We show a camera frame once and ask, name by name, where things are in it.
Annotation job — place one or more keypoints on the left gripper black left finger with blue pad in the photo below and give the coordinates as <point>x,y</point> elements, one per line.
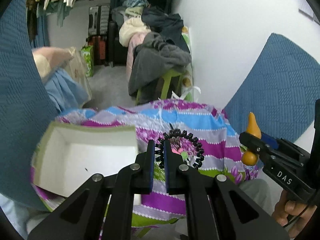
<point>101,208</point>

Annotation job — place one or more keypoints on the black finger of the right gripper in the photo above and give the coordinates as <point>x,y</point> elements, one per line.
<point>264,150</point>

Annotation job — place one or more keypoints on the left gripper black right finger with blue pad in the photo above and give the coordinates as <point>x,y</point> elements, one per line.
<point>216,208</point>

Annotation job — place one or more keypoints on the orange gourd pendant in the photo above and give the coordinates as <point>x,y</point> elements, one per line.
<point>249,138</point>

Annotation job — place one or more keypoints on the green hair clip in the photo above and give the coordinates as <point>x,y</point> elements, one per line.
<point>184,155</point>

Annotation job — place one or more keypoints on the person's right hand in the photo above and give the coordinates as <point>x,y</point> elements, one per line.
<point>285,207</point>

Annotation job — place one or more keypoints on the blue quilted bedspread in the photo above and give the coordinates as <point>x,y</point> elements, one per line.
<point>281,90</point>

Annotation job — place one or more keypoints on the colourful striped floral cloth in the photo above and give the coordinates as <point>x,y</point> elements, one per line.
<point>212,145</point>

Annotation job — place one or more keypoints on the white cardboard box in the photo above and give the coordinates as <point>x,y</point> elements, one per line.
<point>69,154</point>

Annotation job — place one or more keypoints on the pink hair clip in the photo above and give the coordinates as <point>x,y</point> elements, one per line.
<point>177,151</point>

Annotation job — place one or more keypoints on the green plastic stool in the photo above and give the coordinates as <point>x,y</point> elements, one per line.
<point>161,88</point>

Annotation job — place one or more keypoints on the light blue cloth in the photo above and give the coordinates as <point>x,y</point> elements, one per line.
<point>64,92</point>

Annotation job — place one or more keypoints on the grey blanket pile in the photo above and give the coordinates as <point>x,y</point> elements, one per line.
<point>154,58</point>

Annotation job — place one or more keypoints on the pink beige pillow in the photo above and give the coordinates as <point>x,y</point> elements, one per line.
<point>48,59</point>

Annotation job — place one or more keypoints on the green patterned bag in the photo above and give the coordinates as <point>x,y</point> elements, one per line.
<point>87,53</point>

